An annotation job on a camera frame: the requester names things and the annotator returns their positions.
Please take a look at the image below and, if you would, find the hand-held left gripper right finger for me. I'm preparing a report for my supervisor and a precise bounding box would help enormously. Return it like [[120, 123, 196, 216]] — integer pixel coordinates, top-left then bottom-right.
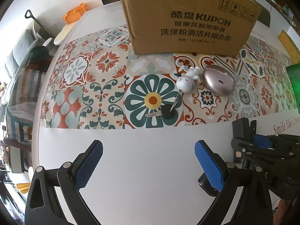
[[194, 140, 275, 225]]

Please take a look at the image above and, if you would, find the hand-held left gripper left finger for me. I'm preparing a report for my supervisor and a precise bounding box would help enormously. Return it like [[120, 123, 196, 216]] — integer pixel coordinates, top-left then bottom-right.
[[25, 139, 104, 225]]

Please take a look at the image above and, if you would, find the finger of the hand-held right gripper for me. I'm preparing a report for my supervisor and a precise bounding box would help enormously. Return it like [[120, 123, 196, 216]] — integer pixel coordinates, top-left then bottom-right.
[[254, 133, 300, 149], [238, 142, 300, 169]]

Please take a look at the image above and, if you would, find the black round plug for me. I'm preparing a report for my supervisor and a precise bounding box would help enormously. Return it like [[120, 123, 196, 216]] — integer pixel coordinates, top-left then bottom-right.
[[197, 173, 218, 197]]

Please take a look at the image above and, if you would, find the brown cardboard box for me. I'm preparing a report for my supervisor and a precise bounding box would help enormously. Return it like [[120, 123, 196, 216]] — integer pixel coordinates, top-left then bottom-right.
[[116, 0, 262, 58]]

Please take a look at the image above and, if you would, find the person's right forearm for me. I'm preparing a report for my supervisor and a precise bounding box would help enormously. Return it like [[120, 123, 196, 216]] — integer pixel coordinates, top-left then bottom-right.
[[273, 193, 300, 225]]

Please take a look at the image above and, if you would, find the rose gold oval case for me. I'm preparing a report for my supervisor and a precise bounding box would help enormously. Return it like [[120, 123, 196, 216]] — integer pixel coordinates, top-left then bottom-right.
[[202, 66, 235, 96]]

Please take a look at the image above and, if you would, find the patterned table mat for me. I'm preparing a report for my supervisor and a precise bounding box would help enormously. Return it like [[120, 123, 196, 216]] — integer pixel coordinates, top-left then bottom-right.
[[41, 23, 300, 129]]

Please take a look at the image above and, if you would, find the striped cloth bag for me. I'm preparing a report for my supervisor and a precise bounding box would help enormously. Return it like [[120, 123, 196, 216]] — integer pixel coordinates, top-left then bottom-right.
[[6, 67, 47, 143]]

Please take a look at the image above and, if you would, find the woven wicker box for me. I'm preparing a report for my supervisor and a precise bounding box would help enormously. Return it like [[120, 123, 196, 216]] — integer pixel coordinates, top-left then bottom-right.
[[278, 29, 300, 62]]

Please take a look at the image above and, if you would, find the green cloth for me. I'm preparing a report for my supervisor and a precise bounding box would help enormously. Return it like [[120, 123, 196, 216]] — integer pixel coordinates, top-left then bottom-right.
[[28, 45, 51, 62]]

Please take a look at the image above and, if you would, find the dark grey dining chair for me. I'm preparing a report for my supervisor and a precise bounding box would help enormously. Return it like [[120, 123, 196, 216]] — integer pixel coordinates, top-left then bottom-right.
[[254, 3, 271, 26]]

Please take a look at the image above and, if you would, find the white ribbed cylinder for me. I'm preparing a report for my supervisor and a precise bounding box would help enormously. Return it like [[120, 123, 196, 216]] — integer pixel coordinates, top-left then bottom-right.
[[42, 38, 57, 52]]

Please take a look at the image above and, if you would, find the cream small table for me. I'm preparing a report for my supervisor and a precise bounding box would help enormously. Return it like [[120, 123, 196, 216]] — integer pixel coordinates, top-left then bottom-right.
[[53, 16, 82, 45]]

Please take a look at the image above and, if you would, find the upright vacuum cleaner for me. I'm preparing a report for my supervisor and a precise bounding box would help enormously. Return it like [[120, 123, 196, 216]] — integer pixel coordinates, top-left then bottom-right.
[[25, 10, 55, 43]]

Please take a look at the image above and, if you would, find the grey sofa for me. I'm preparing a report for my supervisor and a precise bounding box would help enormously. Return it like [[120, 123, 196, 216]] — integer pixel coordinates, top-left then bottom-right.
[[0, 28, 39, 104]]

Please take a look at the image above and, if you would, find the orange plastic crate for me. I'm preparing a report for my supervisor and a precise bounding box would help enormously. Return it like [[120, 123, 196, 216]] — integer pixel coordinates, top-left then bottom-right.
[[62, 3, 88, 24]]

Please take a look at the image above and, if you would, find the white figurine keychain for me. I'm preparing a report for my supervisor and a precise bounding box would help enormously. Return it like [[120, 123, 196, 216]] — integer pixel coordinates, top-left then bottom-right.
[[145, 66, 202, 120]]

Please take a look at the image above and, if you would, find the wooden wall shelf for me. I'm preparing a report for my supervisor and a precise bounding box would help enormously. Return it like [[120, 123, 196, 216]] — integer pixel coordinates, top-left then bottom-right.
[[255, 0, 300, 29]]

